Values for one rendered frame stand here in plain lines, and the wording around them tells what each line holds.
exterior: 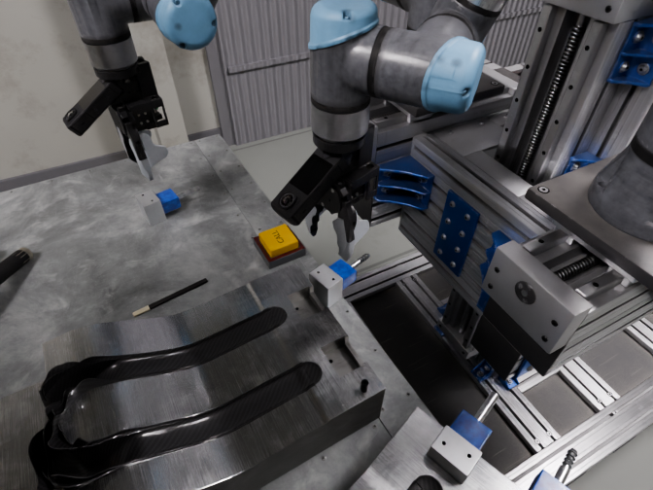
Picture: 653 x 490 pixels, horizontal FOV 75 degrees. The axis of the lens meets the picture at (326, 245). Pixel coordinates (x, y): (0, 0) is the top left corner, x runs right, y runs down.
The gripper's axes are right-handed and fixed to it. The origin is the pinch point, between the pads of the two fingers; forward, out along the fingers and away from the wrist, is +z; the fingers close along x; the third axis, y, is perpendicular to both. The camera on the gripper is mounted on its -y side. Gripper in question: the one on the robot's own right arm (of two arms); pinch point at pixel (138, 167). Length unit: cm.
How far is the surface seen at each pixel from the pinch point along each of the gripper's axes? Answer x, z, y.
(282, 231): -25.0, 8.9, 16.9
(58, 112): 157, 53, 4
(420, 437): -70, 7, 8
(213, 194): -1.0, 12.6, 13.5
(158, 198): -1.8, 7.4, 1.4
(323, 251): 31, 92, 71
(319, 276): -40.2, 7.2, 14.6
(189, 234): -10.1, 12.7, 3.1
